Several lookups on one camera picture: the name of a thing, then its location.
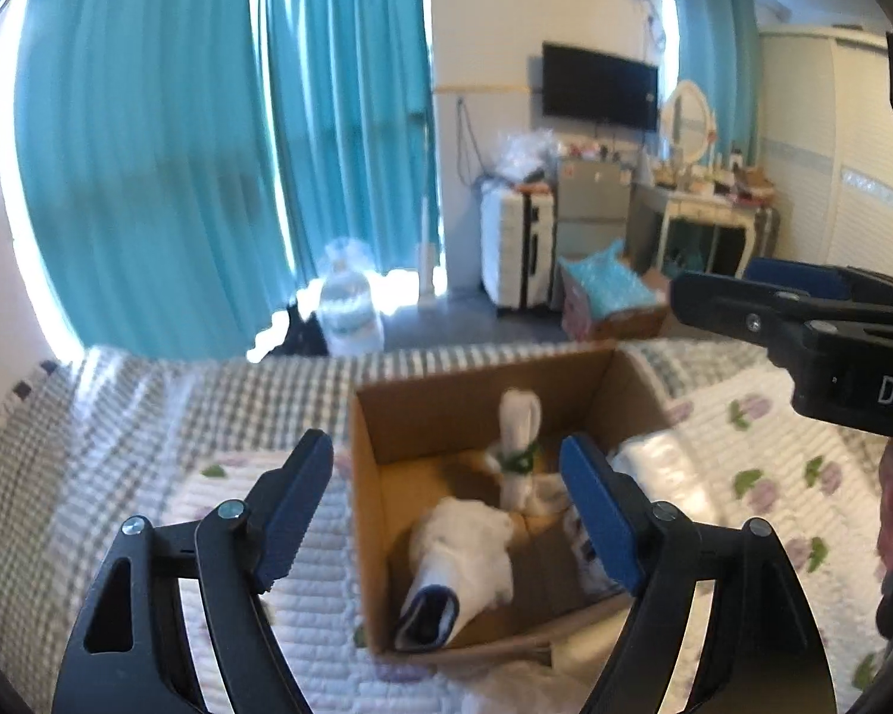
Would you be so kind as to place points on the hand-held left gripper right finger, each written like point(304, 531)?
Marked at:
point(603, 513)

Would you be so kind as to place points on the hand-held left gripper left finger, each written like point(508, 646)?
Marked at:
point(298, 506)

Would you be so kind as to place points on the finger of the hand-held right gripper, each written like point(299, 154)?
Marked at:
point(796, 275)
point(722, 305)

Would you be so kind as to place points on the white sock green band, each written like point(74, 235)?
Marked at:
point(519, 424)

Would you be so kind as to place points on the white sock with blue cuff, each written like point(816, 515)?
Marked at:
point(465, 543)

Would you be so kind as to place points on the brown cardboard box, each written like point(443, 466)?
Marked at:
point(431, 416)

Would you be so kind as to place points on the white vanity table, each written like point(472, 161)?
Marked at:
point(684, 208)

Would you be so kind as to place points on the floor box of teal packets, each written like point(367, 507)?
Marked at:
point(610, 290)

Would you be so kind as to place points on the clutter of cosmetics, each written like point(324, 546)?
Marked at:
point(714, 175)

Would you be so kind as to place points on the white wardrobe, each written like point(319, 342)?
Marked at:
point(833, 149)

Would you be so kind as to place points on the grey mini fridge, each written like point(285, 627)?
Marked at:
point(591, 201)

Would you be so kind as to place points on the dark floor object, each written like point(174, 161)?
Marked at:
point(303, 331)

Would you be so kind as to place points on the oval white vanity mirror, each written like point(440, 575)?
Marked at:
point(686, 119)

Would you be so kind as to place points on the grey checkered blanket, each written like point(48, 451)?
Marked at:
point(104, 431)

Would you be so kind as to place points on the large clear water bottle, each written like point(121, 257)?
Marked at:
point(350, 305)

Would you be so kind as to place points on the white suitcase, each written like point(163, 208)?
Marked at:
point(510, 245)

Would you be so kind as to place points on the clear plastic bags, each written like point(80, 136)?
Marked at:
point(525, 152)

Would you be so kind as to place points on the teal curtain beside wardrobe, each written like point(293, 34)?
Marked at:
point(714, 22)

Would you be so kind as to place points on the wide teal curtain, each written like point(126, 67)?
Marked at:
point(141, 149)

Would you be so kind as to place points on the narrow teal curtain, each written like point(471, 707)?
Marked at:
point(350, 104)

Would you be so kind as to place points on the black wall television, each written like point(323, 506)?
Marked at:
point(599, 85)

